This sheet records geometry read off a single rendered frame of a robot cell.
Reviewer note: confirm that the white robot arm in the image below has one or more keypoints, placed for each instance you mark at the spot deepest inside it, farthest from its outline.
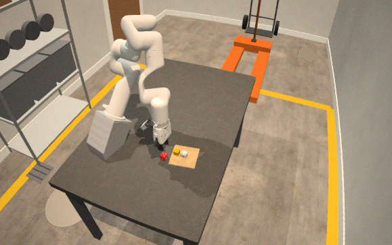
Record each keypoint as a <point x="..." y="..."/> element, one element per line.
<point x="123" y="56"/>

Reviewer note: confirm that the yellow die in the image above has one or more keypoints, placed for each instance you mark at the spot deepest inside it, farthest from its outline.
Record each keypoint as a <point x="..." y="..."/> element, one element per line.
<point x="176" y="151"/>

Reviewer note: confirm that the red die with white pips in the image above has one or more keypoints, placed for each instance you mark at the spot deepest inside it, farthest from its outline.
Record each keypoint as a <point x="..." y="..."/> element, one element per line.
<point x="163" y="156"/>

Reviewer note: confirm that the peach flat mat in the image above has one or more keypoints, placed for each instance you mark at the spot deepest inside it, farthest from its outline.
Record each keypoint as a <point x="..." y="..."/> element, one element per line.
<point x="189" y="162"/>

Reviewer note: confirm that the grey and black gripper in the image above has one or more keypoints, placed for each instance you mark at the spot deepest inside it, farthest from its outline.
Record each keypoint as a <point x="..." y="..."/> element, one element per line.
<point x="161" y="136"/>

